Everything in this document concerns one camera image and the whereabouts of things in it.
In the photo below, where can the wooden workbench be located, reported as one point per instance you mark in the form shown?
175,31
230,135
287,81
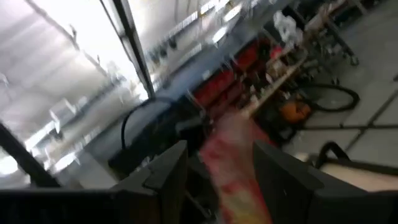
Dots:
273,88

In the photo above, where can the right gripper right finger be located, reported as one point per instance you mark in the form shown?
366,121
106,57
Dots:
295,193

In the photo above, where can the red Orville popcorn bag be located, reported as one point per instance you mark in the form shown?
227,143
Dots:
236,174

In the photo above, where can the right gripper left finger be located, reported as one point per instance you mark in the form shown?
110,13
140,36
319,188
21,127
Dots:
161,186

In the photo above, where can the orange shop vacuum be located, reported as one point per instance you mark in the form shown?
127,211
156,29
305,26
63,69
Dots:
295,112

